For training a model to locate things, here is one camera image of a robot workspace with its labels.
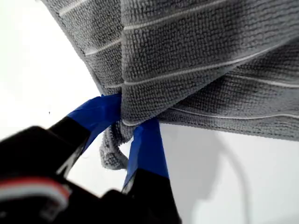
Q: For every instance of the grey striped towel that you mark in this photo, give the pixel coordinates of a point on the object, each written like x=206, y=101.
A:
x=187, y=58

